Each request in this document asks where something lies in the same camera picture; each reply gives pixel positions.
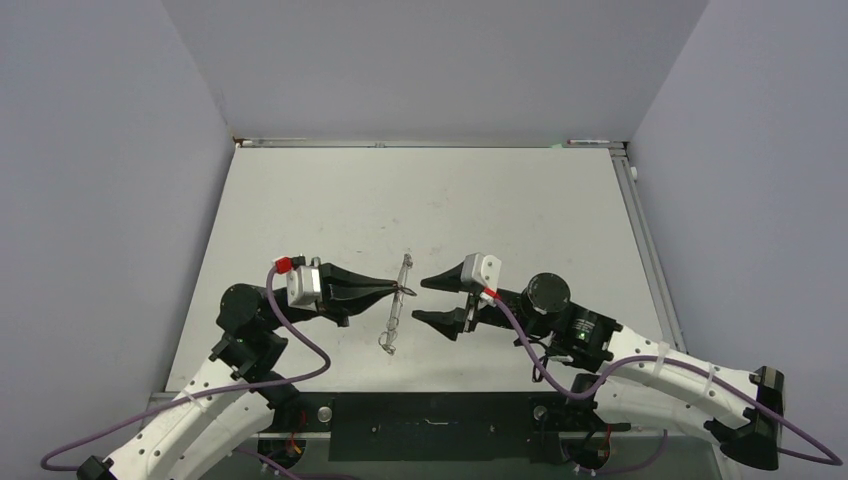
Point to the aluminium frame rail front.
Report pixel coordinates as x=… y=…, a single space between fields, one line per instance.
x=486 y=414

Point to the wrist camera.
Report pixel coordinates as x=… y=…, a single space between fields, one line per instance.
x=303 y=280
x=480 y=274

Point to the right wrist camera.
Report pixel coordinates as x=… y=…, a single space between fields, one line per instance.
x=480 y=274

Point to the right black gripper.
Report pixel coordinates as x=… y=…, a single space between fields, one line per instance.
x=453 y=319

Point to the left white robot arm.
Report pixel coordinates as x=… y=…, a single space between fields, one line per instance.
x=250 y=373

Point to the aluminium frame rail right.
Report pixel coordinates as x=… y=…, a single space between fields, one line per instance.
x=626 y=175

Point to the aluminium frame rail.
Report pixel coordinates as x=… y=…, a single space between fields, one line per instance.
x=626 y=175
x=486 y=414
x=462 y=143

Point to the red white marker pen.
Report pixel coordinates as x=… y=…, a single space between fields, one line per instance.
x=588 y=142

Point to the large silver keyring with keys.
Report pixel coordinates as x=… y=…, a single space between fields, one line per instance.
x=388 y=337

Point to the aluminium frame rail back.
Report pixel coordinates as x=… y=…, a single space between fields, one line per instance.
x=462 y=143

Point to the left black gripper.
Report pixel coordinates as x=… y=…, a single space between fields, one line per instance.
x=343 y=292

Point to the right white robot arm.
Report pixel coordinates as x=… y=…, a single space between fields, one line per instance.
x=626 y=378

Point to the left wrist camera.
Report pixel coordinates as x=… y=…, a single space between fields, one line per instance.
x=303 y=280

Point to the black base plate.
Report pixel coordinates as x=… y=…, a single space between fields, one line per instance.
x=289 y=447

